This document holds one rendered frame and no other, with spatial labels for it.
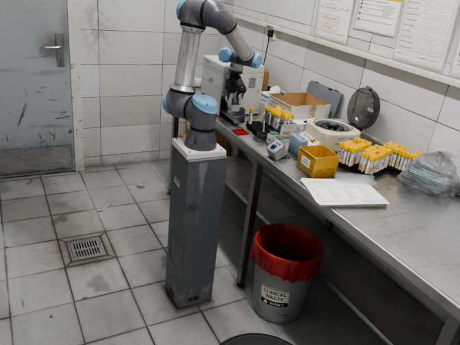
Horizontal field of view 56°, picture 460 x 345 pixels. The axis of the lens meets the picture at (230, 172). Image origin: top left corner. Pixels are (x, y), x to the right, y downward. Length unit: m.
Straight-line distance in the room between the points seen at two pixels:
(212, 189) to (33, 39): 1.92
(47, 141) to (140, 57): 0.99
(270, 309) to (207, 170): 0.83
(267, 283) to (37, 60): 2.28
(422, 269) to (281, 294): 0.93
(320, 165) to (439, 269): 0.66
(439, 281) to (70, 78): 2.87
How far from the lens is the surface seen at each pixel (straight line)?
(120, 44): 3.63
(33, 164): 3.75
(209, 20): 1.94
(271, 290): 2.28
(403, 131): 2.33
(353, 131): 2.29
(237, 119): 2.41
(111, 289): 2.56
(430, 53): 2.23
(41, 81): 3.53
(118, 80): 3.69
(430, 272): 1.54
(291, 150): 2.13
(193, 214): 2.09
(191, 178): 1.98
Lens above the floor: 1.67
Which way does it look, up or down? 25 degrees down
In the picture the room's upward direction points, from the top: 7 degrees clockwise
